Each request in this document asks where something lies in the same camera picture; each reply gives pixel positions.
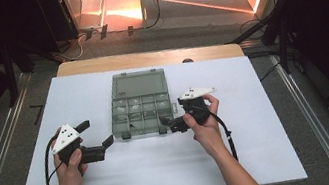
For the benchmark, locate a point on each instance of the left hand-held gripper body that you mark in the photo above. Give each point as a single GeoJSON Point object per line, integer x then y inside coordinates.
{"type": "Point", "coordinates": [65, 137]}

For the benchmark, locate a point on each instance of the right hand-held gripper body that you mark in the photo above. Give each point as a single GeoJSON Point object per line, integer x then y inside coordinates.
{"type": "Point", "coordinates": [198, 107]}

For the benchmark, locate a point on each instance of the clear grey compartment box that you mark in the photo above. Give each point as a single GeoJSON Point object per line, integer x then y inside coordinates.
{"type": "Point", "coordinates": [137, 85]}

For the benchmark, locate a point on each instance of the person's right hand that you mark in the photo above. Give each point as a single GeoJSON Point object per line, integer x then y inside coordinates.
{"type": "Point", "coordinates": [210, 137]}

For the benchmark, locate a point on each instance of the person's left hand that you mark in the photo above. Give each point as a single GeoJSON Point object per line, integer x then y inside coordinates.
{"type": "Point", "coordinates": [68, 177]}

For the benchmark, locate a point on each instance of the white board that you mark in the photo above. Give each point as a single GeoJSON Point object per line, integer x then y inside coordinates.
{"type": "Point", "coordinates": [152, 175]}

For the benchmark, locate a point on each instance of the wooden table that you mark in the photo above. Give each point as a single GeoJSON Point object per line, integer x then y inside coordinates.
{"type": "Point", "coordinates": [146, 58]}

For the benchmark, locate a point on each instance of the black metal stand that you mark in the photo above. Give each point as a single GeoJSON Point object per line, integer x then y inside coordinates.
{"type": "Point", "coordinates": [280, 39]}
{"type": "Point", "coordinates": [10, 77]}

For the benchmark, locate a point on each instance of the black cabinet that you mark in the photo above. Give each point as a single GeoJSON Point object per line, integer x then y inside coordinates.
{"type": "Point", "coordinates": [54, 13]}

